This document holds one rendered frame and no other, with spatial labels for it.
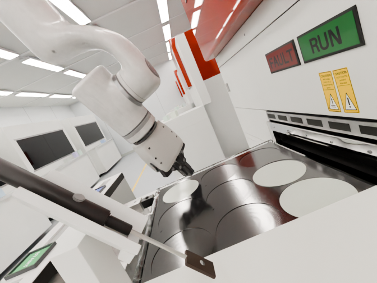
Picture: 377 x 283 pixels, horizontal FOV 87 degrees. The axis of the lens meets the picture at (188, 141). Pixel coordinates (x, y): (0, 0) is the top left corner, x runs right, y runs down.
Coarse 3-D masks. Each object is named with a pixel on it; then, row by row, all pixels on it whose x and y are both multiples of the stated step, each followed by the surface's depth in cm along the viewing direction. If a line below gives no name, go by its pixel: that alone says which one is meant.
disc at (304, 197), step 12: (312, 180) 33; (324, 180) 32; (336, 180) 31; (288, 192) 33; (300, 192) 32; (312, 192) 30; (324, 192) 29; (336, 192) 29; (348, 192) 28; (288, 204) 30; (300, 204) 29; (312, 204) 28; (324, 204) 27; (300, 216) 27
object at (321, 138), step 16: (272, 128) 59; (288, 128) 50; (304, 128) 44; (288, 144) 57; (336, 144) 35; (352, 144) 32; (368, 144) 29; (320, 160) 43; (352, 176) 35; (368, 176) 33
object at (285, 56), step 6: (282, 48) 40; (288, 48) 38; (270, 54) 45; (276, 54) 43; (282, 54) 41; (288, 54) 39; (294, 54) 37; (270, 60) 46; (276, 60) 44; (282, 60) 42; (288, 60) 40; (294, 60) 38; (270, 66) 47; (276, 66) 45; (282, 66) 43; (288, 66) 40
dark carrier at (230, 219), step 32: (256, 160) 49; (288, 160) 43; (160, 192) 56; (224, 192) 42; (256, 192) 37; (160, 224) 40; (192, 224) 36; (224, 224) 32; (256, 224) 29; (160, 256) 32
